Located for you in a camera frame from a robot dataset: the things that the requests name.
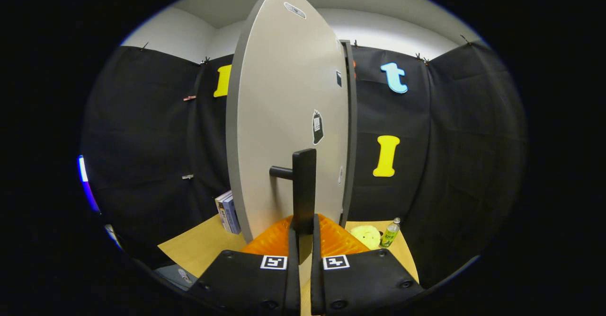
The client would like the green drink bottle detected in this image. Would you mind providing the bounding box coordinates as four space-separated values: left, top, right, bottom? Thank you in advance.
380 218 401 248

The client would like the black door handle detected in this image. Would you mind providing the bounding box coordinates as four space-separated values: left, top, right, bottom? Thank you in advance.
270 149 317 264

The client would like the blue book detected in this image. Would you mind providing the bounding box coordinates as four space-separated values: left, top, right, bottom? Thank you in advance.
222 193 242 235

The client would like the yellow plush toy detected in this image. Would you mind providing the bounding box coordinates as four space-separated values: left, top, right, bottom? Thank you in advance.
350 225 382 250

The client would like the yellow spine book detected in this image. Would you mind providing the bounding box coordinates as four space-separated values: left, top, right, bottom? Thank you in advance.
215 194 229 229

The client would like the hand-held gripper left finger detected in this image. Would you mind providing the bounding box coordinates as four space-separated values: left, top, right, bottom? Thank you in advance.
189 214 301 316

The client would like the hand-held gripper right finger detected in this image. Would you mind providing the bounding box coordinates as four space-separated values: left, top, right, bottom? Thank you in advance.
310 213 424 316

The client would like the black backdrop cloth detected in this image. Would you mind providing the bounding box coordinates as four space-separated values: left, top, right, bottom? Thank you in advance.
80 42 528 288

